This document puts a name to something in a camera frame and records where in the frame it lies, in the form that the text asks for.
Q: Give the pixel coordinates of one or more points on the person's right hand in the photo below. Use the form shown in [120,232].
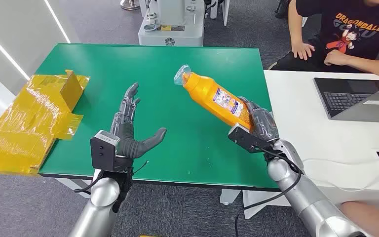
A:
[302,50]

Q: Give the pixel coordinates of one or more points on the person's left hand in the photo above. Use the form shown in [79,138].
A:
[336,59]

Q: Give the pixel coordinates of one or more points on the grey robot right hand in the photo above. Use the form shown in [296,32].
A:
[264,126]

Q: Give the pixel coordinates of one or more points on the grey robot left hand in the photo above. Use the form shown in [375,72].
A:
[125,137]

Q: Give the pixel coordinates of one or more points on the orange bottle with clear cap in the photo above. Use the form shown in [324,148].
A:
[215,98]

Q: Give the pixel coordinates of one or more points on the person's right forearm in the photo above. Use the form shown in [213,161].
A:
[294,29]

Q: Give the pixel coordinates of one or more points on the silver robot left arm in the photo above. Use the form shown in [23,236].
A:
[101,196]

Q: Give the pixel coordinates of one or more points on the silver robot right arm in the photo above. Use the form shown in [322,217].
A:
[307,196]

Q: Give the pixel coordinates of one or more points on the person's left forearm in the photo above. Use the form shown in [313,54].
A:
[372,67]

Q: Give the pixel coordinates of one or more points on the person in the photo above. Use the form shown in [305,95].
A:
[356,42]

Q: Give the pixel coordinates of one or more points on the white furniture leg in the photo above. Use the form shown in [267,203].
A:
[304,21]
[224,13]

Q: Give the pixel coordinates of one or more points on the black open laptop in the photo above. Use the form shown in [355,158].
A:
[340,98]

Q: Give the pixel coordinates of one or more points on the black bag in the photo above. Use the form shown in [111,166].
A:
[281,8]

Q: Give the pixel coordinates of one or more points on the grey closed laptop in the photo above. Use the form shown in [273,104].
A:
[372,113]

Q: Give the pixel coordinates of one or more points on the white table leg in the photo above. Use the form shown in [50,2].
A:
[75,189]
[261,198]

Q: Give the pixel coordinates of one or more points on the grey table foot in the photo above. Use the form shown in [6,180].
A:
[228,196]

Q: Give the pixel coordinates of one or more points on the yellow taped cardboard box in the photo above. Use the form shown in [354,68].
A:
[29,114]

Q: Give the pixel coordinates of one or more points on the small yellow object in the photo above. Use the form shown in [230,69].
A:
[150,236]

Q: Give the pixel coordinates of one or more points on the grey machine base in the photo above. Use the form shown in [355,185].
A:
[176,36]

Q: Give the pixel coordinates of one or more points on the chrome stand base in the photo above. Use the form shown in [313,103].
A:
[130,4]

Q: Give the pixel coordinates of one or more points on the person's bare leg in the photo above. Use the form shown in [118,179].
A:
[369,219]

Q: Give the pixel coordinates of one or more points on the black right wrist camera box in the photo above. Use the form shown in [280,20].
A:
[241,137]

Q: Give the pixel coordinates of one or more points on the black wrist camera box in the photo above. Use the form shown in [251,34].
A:
[241,137]
[103,152]

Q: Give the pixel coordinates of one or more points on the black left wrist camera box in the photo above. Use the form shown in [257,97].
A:
[103,152]

